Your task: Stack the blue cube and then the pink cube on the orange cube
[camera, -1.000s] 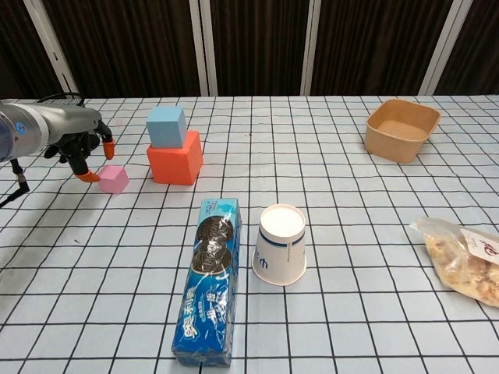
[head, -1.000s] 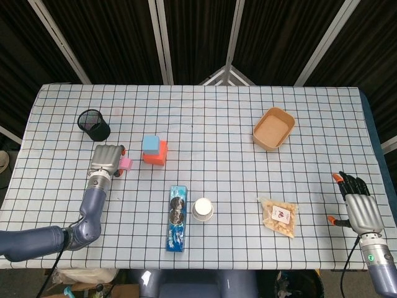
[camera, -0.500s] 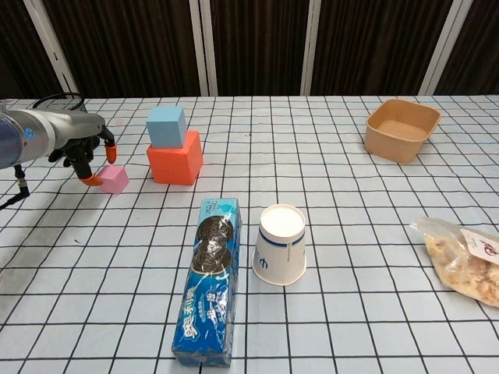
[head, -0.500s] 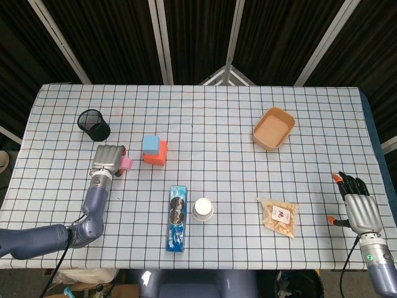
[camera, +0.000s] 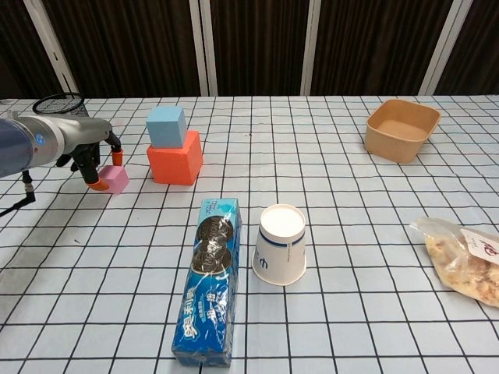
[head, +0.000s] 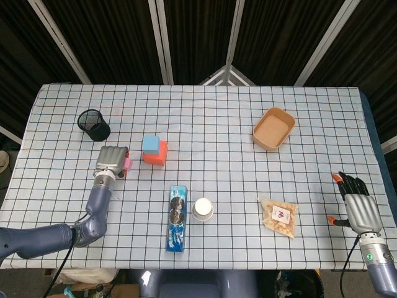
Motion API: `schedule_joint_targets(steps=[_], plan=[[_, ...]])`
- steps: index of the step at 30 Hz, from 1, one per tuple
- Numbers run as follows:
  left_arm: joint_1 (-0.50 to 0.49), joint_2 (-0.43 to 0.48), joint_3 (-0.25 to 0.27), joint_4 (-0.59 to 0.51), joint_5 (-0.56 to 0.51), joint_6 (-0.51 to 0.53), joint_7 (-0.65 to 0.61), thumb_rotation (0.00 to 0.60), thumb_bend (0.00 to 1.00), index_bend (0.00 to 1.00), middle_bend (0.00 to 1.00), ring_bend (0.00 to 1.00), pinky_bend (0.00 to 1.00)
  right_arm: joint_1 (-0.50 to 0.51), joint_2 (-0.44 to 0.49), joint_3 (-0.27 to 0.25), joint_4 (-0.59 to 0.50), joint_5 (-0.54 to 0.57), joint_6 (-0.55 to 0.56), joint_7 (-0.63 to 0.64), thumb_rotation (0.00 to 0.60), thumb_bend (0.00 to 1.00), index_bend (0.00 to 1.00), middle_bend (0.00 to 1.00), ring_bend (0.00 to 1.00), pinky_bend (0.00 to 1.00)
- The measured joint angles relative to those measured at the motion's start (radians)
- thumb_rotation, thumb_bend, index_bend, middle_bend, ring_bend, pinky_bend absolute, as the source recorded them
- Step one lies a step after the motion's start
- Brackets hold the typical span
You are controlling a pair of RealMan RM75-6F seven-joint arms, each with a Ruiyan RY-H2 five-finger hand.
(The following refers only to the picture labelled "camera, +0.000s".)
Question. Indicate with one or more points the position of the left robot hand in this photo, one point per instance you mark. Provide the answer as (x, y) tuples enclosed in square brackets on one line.
[(85, 132)]

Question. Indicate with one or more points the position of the small pink cube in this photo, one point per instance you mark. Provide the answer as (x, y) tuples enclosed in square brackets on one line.
[(117, 179)]

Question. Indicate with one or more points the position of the blue foam cube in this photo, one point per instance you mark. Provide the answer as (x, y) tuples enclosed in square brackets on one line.
[(165, 128)]

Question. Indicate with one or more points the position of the black mesh pen holder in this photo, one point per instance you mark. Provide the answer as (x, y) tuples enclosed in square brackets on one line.
[(80, 110)]

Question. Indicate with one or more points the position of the orange foam cube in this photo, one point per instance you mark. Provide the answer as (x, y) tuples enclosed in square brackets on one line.
[(175, 163)]

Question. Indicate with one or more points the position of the blue cookie box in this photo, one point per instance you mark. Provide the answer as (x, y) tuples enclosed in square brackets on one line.
[(212, 272)]

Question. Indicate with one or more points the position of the white paper cup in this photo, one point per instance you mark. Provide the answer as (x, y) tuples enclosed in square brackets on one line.
[(280, 249)]

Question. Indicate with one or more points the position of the checkered tablecloth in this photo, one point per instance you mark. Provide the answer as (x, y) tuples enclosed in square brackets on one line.
[(351, 233)]

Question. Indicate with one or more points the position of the brown paper bowl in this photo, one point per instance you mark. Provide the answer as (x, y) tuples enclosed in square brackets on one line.
[(397, 144)]

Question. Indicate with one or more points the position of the clear snack bag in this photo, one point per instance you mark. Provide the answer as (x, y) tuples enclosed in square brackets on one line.
[(460, 265)]

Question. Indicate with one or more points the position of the white partition frame post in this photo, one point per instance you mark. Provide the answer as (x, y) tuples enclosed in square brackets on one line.
[(444, 46), (311, 46), (52, 46), (208, 46)]

